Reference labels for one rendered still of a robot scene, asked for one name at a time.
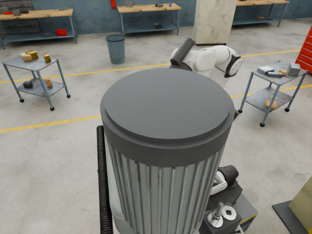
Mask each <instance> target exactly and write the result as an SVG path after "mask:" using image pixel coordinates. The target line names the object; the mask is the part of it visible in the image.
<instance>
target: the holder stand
mask: <svg viewBox="0 0 312 234"><path fill-rule="evenodd" d="M215 210H217V208H216V209H214V210H212V211H210V212H208V213H206V214H204V217H203V220H202V223H201V226H200V228H199V230H198V231H199V233H200V234H232V233H233V232H235V231H236V229H237V227H238V225H239V223H240V222H241V220H242V217H241V216H240V215H239V214H238V212H237V211H236V210H235V208H234V207H233V206H232V204H231V203H230V202H228V203H226V204H224V205H223V208H222V210H221V219H220V221H219V223H213V222H212V220H211V218H212V215H213V212H214V211H215Z"/></svg>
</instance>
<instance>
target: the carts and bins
mask: <svg viewBox="0 0 312 234"><path fill-rule="evenodd" d="M124 39H125V37H124V36H123V35H110V36H108V37H106V41H107V45H108V49H109V54H110V60H111V63H113V64H116V65H119V64H123V63H124V62H125V41H124ZM55 62H57V65H58V69H59V72H60V75H61V77H62V81H63V84H62V83H58V82H54V81H51V79H42V77H41V75H40V72H39V71H40V70H42V69H44V68H46V67H47V66H49V65H51V64H53V63H55ZM2 64H3V66H4V68H5V70H6V72H7V74H8V76H9V78H10V80H11V82H12V84H13V86H14V88H15V90H16V92H17V94H18V96H19V98H20V100H19V101H20V102H21V103H23V102H24V99H22V97H21V95H20V93H19V91H21V92H25V93H29V94H33V95H36V96H40V97H44V98H47V100H48V103H49V105H50V110H51V111H54V107H53V106H52V103H51V101H50V98H49V97H51V96H52V95H53V94H55V93H56V92H58V91H59V90H61V89H62V88H64V87H65V90H66V94H67V98H70V97H71V96H70V94H69V92H68V89H67V85H66V83H65V79H64V76H63V73H62V70H61V67H60V63H59V59H58V58H50V56H49V54H48V53H43V56H39V55H37V52H36V51H33V50H29V51H26V52H25V53H23V54H20V55H19V56H17V57H15V58H13V59H10V60H8V61H6V62H2ZM6 65H8V66H12V67H17V68H21V69H26V70H30V71H31V72H32V75H33V77H34V78H33V79H31V80H29V81H25V82H24V83H23V85H21V86H19V87H16V85H15V83H14V81H13V79H12V77H11V74H10V72H9V70H8V68H7V66H6ZM34 71H35V72H36V73H37V75H38V77H39V78H37V77H36V76H35V74H34ZM307 73H308V70H303V69H301V68H300V65H299V64H295V63H290V64H287V63H285V62H282V61H281V60H279V61H277V62H275V63H272V64H270V65H266V66H261V67H258V69H257V70H255V71H252V72H251V75H250V78H249V82H248V84H247V88H246V91H245V94H244V97H243V99H242V103H241V106H240V109H239V110H238V112H239V113H242V108H243V105H244V102H247V103H249V104H251V105H252V106H254V107H256V108H257V109H259V110H261V111H263V112H264V113H266V114H265V116H264V119H263V121H262V123H260V126H261V127H264V126H265V124H264V123H265V121H266V118H267V116H268V114H269V113H271V112H272V111H274V110H276V109H278V108H279V107H281V106H283V105H285V104H286V103H288V102H289V105H288V107H287V108H285V111H286V112H289V111H290V109H289V108H290V106H291V104H292V102H293V100H294V99H295V96H296V94H297V92H298V90H299V88H300V86H301V84H302V82H303V80H304V78H305V76H306V74H307ZM253 75H256V76H258V77H260V78H262V79H265V80H267V81H269V82H270V84H269V86H268V87H266V88H264V89H262V90H260V91H258V92H256V93H254V94H252V95H250V96H248V97H246V96H247V93H248V90H249V87H250V84H251V81H252V78H253ZM301 75H303V76H302V78H301V80H300V82H299V84H298V87H297V89H296V91H295V93H294V95H293V96H289V95H287V94H285V93H283V92H281V91H279V89H280V86H282V85H284V84H286V83H288V82H290V81H291V80H293V79H295V78H297V77H299V76H301ZM272 83H273V84H275V85H277V88H276V89H275V88H272V87H271V85H272Z"/></svg>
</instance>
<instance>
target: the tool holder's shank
mask: <svg viewBox="0 0 312 234"><path fill-rule="evenodd" d="M223 205H224V204H223V203H222V202H219V205H218V208H217V210H216V211H215V214H216V215H217V216H219V215H221V210H222V208H223Z"/></svg>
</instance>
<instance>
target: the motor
mask: <svg viewBox="0 0 312 234"><path fill-rule="evenodd" d="M100 113H101V118H102V122H103V127H104V132H105V135H106V139H107V144H108V148H109V153H110V158H111V163H112V167H113V172H114V177H115V181H116V186H117V191H118V196H119V200H120V205H121V211H122V216H123V220H124V223H125V225H126V227H127V229H128V230H129V232H130V233H131V234H196V233H197V231H198V230H199V228H200V226H201V223H202V220H203V217H204V213H205V210H206V207H207V203H208V200H209V197H210V193H211V190H212V187H213V184H214V181H215V177H216V173H217V170H218V167H219V164H220V161H221V157H222V154H223V151H224V148H225V144H226V141H227V138H228V135H229V132H230V129H231V126H232V123H233V119H234V114H235V108H234V103H233V101H232V99H231V97H230V96H229V94H228V93H227V92H226V91H225V90H224V89H223V88H222V87H221V86H220V85H219V84H218V83H216V82H215V81H213V80H212V79H210V78H208V77H206V76H204V75H201V74H199V73H196V72H192V71H187V70H182V69H175V68H155V69H147V70H143V71H138V72H135V73H132V74H129V75H127V76H125V77H123V78H121V79H120V80H118V81H117V82H116V83H114V84H113V85H112V86H111V87H110V88H109V89H108V90H107V91H106V92H105V94H104V95H103V97H102V100H101V103H100Z"/></svg>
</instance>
